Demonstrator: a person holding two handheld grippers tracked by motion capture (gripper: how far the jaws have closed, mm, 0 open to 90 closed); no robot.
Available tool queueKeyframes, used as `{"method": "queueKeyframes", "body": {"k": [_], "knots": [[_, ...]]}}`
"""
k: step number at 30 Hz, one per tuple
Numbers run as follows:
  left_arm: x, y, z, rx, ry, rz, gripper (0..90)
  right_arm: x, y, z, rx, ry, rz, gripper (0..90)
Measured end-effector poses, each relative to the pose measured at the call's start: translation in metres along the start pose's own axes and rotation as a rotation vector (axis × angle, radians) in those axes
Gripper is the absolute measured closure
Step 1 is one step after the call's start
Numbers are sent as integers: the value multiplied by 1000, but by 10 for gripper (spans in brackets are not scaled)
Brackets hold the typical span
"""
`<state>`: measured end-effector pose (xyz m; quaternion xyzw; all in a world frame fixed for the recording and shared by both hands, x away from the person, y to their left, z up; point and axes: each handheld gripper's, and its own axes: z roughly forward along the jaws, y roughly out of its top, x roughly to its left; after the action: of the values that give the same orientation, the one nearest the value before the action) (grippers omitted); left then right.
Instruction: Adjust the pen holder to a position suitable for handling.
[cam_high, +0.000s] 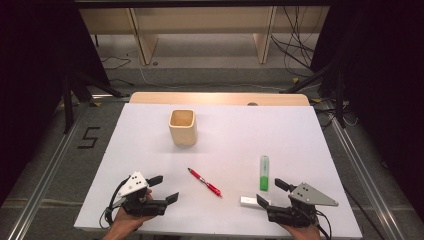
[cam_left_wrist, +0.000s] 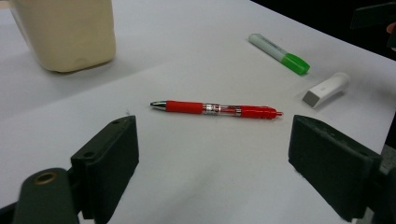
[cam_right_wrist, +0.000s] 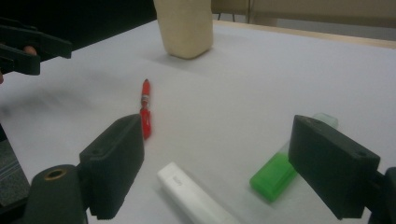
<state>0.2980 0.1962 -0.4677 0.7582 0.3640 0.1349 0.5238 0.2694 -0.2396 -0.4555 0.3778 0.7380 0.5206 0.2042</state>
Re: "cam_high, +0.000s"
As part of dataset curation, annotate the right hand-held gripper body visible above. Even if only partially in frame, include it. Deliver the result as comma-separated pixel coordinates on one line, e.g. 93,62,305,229
265,182,340,229

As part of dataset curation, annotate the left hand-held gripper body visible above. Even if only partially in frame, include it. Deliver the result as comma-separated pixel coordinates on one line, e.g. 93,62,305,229
114,170,169,218

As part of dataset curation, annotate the white glue stick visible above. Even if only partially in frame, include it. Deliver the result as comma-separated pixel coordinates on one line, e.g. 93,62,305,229
239,196,272,208

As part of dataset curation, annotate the green highlighter marker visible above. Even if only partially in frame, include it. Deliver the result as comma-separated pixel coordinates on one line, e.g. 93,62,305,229
259,155,270,192

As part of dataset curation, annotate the red ballpoint pen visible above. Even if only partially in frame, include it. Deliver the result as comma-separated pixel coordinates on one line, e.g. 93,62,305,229
187,167,223,198

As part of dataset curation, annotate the beige square pen cup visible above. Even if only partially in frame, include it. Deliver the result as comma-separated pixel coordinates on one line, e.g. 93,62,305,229
168,108,198,147

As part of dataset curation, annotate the person's right hand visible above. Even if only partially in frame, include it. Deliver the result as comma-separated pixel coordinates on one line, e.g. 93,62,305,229
279,223,323,240

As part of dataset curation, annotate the person's left hand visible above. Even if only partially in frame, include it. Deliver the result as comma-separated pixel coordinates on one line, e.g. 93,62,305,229
103,188,155,240

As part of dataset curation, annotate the black tripod stand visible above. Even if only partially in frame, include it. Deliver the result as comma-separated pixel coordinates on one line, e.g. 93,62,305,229
279,63,348,129
61,71,126,134

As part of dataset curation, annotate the black curtain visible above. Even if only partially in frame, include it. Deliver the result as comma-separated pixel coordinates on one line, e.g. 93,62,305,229
0,0,111,208
309,0,424,221

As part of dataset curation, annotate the light wooden shelf unit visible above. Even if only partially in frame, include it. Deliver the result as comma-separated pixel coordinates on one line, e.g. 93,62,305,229
79,6,331,66

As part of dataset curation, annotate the black metal bar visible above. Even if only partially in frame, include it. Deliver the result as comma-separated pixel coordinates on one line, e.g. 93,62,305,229
74,0,334,8

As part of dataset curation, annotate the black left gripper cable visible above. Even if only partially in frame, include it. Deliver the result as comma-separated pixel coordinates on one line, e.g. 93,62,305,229
98,178,131,230

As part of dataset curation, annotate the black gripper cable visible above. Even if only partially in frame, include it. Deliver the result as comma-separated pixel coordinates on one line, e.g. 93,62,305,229
314,209,333,240
98,178,131,230

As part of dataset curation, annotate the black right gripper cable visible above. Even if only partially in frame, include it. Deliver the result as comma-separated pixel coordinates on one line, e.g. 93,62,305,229
314,209,333,240

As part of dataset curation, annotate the aluminium floor rail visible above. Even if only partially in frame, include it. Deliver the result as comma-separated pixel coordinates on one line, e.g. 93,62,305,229
6,109,91,240
328,116,406,240

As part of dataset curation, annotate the thin black floor cable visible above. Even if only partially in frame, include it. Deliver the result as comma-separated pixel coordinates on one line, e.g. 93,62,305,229
100,56,132,70

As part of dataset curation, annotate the tangle of black cables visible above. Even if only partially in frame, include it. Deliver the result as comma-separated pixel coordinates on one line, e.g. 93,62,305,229
270,6,321,78

